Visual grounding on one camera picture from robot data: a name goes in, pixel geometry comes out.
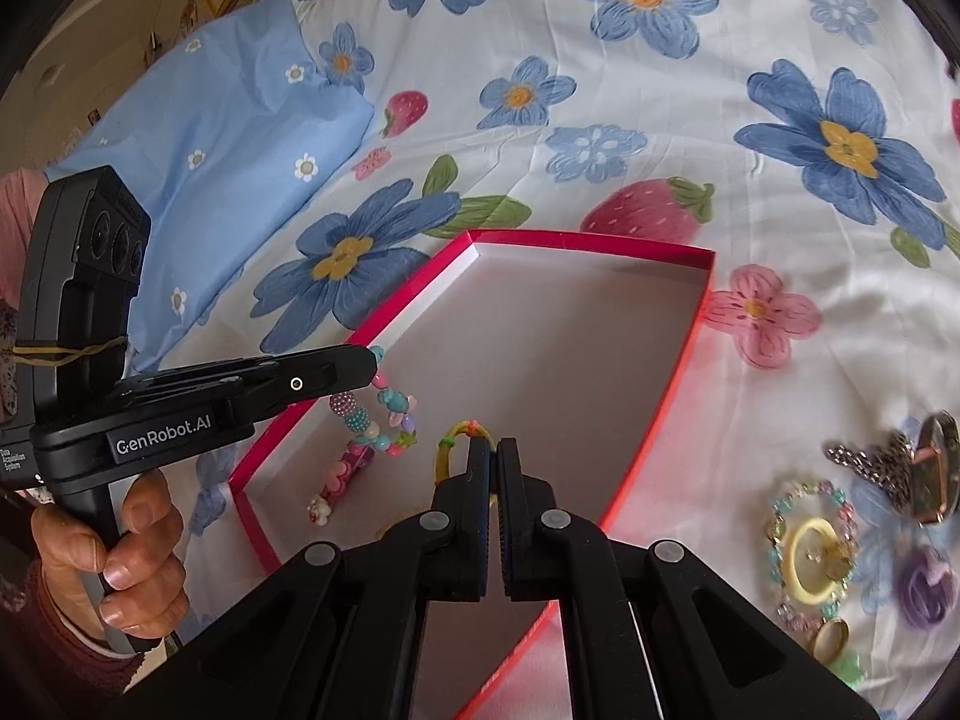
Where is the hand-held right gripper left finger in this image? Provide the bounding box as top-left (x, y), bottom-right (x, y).
top-left (97, 436), bottom-right (500, 720)

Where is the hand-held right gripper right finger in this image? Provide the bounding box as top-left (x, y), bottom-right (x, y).
top-left (496, 439), bottom-right (901, 720)

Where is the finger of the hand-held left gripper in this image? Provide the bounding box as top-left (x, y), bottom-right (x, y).
top-left (112, 343), bottom-right (377, 428)

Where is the chunky pastel bead bracelet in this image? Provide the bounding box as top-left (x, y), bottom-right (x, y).
top-left (328, 345), bottom-right (421, 460)

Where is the rainbow loop bracelet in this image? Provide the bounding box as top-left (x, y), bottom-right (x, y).
top-left (433, 420), bottom-right (497, 482)

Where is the pink flower hair clip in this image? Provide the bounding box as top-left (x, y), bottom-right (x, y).
top-left (306, 441), bottom-right (377, 527)

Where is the red cardboard box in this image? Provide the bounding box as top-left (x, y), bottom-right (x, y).
top-left (229, 229), bottom-right (717, 720)

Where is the clear pastel bead bracelet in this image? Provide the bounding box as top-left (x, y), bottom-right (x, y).
top-left (766, 481), bottom-right (860, 635)

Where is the yellow plastic bangle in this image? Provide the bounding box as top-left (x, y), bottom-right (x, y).
top-left (786, 516), bottom-right (854, 606)

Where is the gold ring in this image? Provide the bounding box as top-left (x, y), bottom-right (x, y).
top-left (812, 616), bottom-right (852, 664)

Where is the green ring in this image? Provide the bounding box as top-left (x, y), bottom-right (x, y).
top-left (827, 651), bottom-right (865, 689)

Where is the purple hair tie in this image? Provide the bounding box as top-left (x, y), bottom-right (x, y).
top-left (895, 546), bottom-right (952, 632)

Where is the wristwatch with chain strap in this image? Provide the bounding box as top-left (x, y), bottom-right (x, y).
top-left (825, 411), bottom-right (960, 527)

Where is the person's left forearm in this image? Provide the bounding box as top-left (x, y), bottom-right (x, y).
top-left (0, 562), bottom-right (181, 720)

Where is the person's left hand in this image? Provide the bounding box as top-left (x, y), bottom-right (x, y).
top-left (30, 469), bottom-right (188, 646)

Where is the tan rubber band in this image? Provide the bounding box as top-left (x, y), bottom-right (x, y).
top-left (13, 337), bottom-right (130, 370)

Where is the light blue pillow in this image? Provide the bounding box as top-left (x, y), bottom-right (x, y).
top-left (45, 0), bottom-right (377, 362)

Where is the floral strawberry bedsheet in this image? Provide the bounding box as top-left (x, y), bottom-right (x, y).
top-left (150, 0), bottom-right (960, 720)

